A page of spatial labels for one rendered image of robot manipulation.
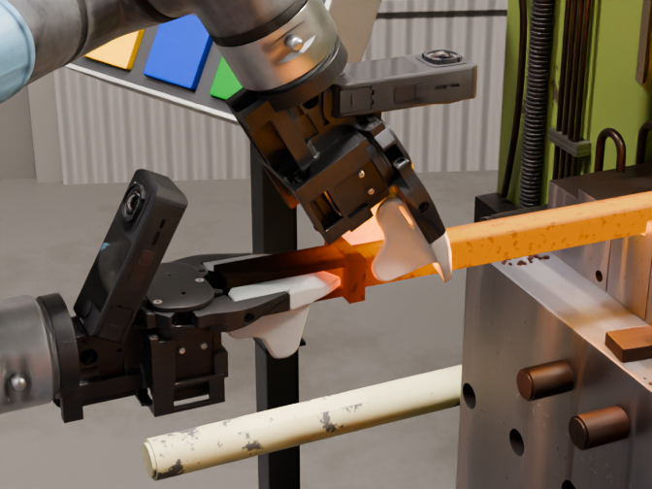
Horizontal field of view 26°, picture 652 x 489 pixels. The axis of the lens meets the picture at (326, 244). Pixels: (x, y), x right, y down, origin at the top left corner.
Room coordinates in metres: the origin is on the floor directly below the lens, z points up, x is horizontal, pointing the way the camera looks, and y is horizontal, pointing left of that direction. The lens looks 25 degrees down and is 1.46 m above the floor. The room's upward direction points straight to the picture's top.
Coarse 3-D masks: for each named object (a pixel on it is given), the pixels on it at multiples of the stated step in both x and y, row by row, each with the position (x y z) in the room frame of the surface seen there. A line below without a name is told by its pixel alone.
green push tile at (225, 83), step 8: (224, 64) 1.38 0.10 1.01; (216, 72) 1.38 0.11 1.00; (224, 72) 1.37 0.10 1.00; (232, 72) 1.37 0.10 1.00; (216, 80) 1.38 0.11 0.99; (224, 80) 1.37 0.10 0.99; (232, 80) 1.36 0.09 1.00; (216, 88) 1.37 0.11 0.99; (224, 88) 1.36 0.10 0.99; (232, 88) 1.36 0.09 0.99; (240, 88) 1.35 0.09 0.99; (216, 96) 1.37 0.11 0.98; (224, 96) 1.36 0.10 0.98
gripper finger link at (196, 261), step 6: (180, 258) 0.92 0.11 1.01; (186, 258) 0.92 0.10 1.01; (192, 258) 0.92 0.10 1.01; (198, 258) 0.92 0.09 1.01; (204, 258) 0.92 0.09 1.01; (210, 258) 0.92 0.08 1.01; (216, 258) 0.92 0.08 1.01; (222, 258) 0.92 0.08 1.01; (228, 258) 0.92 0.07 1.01; (192, 264) 0.91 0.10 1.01; (198, 264) 0.91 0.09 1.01; (198, 270) 0.90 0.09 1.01; (204, 270) 0.90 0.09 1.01
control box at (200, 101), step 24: (336, 0) 1.36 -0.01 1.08; (360, 0) 1.39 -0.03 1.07; (336, 24) 1.36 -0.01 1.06; (360, 24) 1.39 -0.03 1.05; (144, 48) 1.46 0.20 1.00; (216, 48) 1.41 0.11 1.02; (360, 48) 1.39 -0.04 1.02; (96, 72) 1.49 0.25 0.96; (120, 72) 1.47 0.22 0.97; (168, 96) 1.41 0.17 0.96; (192, 96) 1.39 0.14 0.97
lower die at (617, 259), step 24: (648, 168) 1.17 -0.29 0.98; (552, 192) 1.14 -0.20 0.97; (576, 192) 1.11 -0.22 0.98; (600, 192) 1.09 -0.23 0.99; (624, 192) 1.09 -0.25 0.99; (624, 240) 1.04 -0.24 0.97; (648, 240) 1.01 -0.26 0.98; (576, 264) 1.09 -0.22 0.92; (600, 264) 1.06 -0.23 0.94; (624, 264) 1.03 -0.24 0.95; (648, 264) 1.01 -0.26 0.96; (624, 288) 1.03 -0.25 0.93; (648, 288) 1.00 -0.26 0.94; (648, 312) 1.00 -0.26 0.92
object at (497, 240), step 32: (480, 224) 0.98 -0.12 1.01; (512, 224) 0.98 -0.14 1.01; (544, 224) 0.98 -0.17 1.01; (576, 224) 0.99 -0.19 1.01; (608, 224) 1.00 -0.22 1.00; (640, 224) 1.01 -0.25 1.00; (288, 256) 0.91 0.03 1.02; (320, 256) 0.91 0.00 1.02; (352, 256) 0.91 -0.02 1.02; (480, 256) 0.96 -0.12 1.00; (512, 256) 0.97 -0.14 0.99; (224, 288) 0.88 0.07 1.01; (352, 288) 0.90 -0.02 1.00
